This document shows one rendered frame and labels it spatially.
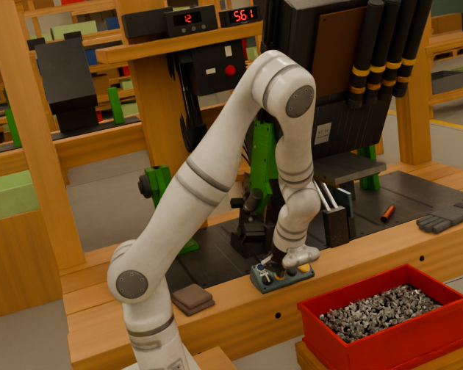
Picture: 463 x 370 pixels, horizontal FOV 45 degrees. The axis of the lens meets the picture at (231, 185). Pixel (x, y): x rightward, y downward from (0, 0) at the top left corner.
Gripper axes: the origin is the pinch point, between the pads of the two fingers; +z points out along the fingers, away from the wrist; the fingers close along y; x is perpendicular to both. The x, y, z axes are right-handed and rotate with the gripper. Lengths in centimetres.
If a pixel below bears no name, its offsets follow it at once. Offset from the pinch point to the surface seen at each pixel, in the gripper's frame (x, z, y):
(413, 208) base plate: -14, 16, -55
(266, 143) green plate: -34.9, -8.4, -10.8
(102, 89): -583, 431, -47
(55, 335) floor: -98, 184, 71
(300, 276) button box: 1.9, 2.7, -5.2
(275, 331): 9.7, 12.4, 4.5
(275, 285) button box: 2.1, 2.7, 2.3
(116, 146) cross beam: -72, 17, 25
